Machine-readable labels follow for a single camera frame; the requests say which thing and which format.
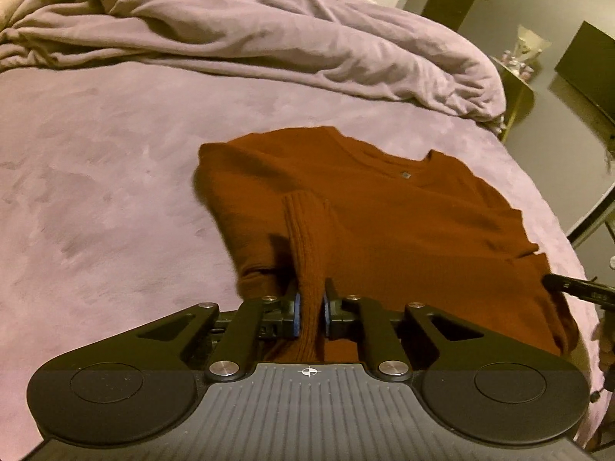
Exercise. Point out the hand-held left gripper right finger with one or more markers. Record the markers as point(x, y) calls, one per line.
point(326, 316)

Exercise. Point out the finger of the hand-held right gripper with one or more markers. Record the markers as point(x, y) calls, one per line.
point(581, 290)

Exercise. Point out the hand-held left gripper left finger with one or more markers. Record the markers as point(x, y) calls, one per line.
point(297, 316)

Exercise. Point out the brown knit cardigan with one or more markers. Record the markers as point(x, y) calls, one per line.
point(408, 230)

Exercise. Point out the gold side table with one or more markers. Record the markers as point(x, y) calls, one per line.
point(521, 93)

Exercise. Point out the black flat screen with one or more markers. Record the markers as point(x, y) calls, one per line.
point(591, 67)

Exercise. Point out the white figurine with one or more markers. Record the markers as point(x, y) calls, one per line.
point(526, 41)

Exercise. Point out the crumpled purple duvet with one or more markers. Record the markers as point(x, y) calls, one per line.
point(240, 24)

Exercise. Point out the metal frame bar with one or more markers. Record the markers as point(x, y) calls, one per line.
point(593, 223)

